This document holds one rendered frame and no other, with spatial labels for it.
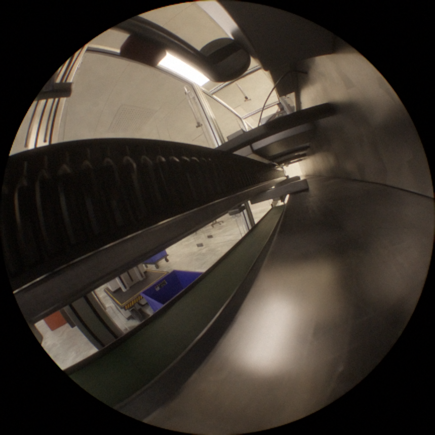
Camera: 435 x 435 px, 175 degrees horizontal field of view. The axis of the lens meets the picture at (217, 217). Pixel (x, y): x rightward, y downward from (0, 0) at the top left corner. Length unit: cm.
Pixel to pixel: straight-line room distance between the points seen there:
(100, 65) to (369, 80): 202
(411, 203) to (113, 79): 222
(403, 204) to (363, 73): 14
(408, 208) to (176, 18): 193
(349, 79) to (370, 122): 6
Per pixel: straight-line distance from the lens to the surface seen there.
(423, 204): 16
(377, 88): 20
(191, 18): 195
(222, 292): 32
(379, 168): 25
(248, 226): 84
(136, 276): 185
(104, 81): 215
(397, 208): 15
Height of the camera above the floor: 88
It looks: 7 degrees down
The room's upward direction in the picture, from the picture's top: 20 degrees counter-clockwise
